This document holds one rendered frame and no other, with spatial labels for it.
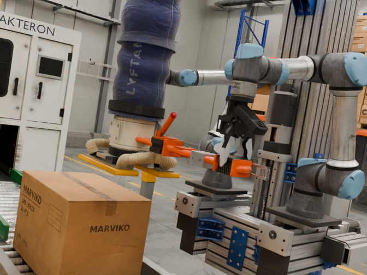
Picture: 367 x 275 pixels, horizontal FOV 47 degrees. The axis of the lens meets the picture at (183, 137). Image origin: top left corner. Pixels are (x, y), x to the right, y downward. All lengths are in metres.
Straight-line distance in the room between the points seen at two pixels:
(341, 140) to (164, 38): 0.76
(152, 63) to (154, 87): 0.09
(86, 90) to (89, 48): 1.13
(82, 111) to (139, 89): 10.06
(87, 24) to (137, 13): 10.05
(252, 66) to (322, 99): 0.84
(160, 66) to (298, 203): 0.76
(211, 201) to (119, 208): 0.43
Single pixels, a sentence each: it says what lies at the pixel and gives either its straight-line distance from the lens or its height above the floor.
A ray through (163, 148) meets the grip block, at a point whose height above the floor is 1.23.
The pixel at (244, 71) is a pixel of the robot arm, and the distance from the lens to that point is 1.23.
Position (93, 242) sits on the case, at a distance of 1.86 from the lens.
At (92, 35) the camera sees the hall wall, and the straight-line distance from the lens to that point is 11.75.
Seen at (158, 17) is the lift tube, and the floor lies 1.70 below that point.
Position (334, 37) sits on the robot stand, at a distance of 2.09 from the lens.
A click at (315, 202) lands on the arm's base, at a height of 1.10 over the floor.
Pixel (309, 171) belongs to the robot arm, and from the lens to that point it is 1.73.
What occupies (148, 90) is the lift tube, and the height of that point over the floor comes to 1.43.
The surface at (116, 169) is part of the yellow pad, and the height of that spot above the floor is 1.13.
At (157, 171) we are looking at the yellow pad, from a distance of 1.64.
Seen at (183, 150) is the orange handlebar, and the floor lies 1.24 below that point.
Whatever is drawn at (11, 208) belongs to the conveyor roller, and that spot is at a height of 0.55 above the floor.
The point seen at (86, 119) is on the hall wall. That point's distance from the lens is 11.73.
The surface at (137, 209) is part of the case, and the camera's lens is 1.91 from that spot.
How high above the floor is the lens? 1.36
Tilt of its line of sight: 3 degrees down
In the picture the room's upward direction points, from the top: 9 degrees clockwise
